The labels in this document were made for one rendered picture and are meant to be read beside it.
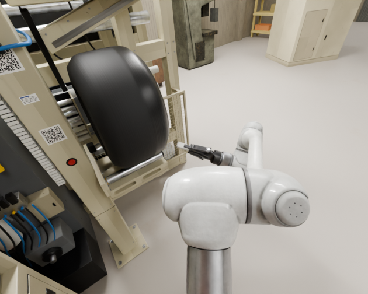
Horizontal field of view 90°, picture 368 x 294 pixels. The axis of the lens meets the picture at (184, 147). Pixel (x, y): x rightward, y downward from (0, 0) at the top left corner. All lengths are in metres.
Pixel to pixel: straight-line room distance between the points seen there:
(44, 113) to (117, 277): 1.33
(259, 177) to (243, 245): 1.38
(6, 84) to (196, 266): 0.79
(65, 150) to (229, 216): 0.77
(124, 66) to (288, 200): 0.71
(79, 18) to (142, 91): 0.59
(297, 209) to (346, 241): 1.70
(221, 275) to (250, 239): 1.37
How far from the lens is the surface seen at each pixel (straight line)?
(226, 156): 0.97
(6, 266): 1.02
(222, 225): 0.42
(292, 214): 0.42
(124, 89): 0.76
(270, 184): 0.42
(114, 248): 1.88
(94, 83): 0.78
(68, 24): 1.24
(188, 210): 0.41
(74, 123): 1.37
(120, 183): 1.07
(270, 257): 1.80
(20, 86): 0.86
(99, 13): 1.26
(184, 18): 5.04
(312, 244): 1.97
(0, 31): 0.84
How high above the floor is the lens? 1.63
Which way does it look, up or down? 40 degrees down
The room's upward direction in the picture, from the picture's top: 6 degrees counter-clockwise
